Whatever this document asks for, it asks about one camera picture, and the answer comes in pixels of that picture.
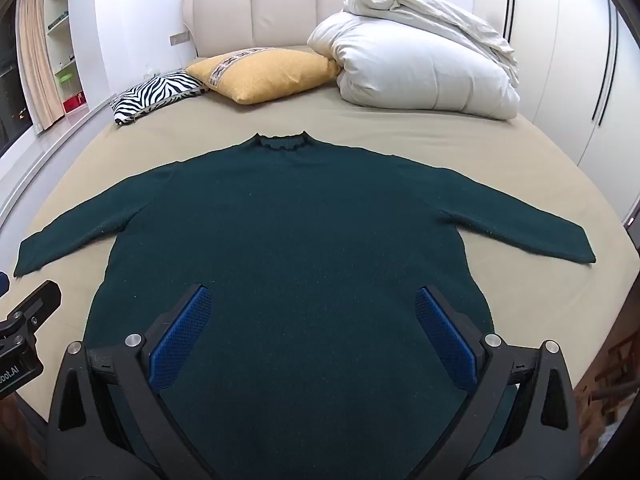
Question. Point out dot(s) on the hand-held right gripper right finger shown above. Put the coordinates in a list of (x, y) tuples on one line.
[(445, 340)]

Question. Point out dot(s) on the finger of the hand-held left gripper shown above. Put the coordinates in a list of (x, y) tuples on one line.
[(37, 300), (3, 284)]

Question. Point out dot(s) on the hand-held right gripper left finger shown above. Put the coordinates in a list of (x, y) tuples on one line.
[(180, 340)]

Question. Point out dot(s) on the dark green sweater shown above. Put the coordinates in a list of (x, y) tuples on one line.
[(310, 240)]

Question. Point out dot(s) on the wooden furniture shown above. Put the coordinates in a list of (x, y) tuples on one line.
[(607, 390)]

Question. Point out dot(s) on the bed with beige sheet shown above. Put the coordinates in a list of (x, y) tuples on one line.
[(500, 160)]

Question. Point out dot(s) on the red box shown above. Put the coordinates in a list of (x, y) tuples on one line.
[(73, 103)]

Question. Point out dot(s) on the green plastic item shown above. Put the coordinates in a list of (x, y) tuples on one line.
[(64, 77)]

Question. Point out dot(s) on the beige curtain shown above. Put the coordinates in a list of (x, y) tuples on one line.
[(37, 55)]

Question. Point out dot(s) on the zebra print pillow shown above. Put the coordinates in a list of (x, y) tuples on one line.
[(155, 92)]

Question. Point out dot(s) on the white folded duvet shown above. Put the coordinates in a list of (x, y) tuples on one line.
[(420, 70)]

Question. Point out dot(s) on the yellow pillow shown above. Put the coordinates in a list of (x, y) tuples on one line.
[(270, 72)]

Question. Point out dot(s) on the white wardrobe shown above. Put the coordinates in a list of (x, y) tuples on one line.
[(560, 60)]

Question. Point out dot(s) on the beige folded duvet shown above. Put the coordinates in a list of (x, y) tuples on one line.
[(440, 12)]

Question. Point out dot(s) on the beige padded headboard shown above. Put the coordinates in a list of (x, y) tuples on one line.
[(280, 10)]

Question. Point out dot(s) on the white wall shelf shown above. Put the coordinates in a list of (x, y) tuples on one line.
[(62, 25)]

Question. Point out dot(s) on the wall socket panel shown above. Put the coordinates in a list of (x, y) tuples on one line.
[(180, 38)]

